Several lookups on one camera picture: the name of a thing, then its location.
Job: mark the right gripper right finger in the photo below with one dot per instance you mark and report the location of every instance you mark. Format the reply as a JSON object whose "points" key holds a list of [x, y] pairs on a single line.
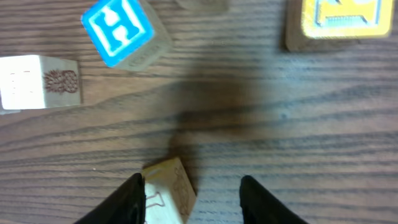
{"points": [[259, 206]]}

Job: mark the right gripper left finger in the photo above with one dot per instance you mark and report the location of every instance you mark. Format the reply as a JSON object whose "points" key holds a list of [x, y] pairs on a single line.
{"points": [[126, 205]]}

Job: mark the white block blue P side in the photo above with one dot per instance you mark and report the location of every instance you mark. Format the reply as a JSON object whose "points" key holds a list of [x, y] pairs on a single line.
{"points": [[170, 197]]}

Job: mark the white block green side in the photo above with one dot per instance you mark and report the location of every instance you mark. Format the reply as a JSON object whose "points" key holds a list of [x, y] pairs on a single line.
{"points": [[35, 82]]}

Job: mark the blue letter H block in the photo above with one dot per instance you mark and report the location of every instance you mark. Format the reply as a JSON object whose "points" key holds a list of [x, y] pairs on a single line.
{"points": [[128, 34]]}

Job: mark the yellow block right middle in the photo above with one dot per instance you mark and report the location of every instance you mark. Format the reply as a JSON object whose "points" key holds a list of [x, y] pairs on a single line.
{"points": [[323, 25]]}

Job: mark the blue number five block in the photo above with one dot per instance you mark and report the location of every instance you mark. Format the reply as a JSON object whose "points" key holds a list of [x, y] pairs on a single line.
{"points": [[204, 5]]}

